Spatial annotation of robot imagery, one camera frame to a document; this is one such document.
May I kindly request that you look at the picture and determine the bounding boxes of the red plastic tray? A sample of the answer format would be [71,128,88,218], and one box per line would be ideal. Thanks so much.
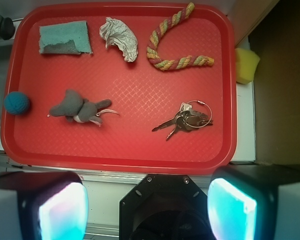
[0,2,237,175]

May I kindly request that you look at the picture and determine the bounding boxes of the black knob fixture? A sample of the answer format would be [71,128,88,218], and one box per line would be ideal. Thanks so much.
[0,15,16,40]

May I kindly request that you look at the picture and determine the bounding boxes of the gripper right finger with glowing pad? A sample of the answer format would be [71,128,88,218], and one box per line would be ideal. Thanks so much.
[207,164,300,240]

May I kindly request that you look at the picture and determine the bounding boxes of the multicolour twisted rope toy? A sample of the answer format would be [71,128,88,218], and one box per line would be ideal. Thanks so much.
[146,2,215,72]

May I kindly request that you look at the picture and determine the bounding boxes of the yellow sponge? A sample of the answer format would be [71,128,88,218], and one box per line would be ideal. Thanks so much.
[235,48,260,85]

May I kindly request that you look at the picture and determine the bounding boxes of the teal folded cloth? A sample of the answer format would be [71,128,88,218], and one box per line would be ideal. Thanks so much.
[39,20,93,55]

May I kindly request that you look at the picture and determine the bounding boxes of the bunch of metal keys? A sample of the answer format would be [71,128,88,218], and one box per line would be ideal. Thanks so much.
[151,100,213,141]

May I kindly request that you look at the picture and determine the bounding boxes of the gray plush animal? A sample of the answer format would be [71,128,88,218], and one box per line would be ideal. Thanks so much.
[49,89,119,127]

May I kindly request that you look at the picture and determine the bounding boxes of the blue textured ball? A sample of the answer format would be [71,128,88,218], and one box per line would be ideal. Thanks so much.
[3,91,30,115]

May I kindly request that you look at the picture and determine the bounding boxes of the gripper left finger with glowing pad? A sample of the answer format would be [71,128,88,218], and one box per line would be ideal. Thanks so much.
[0,171,89,240]

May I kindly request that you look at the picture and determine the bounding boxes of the crumpled white paper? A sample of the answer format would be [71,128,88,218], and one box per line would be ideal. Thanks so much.
[99,17,138,63]

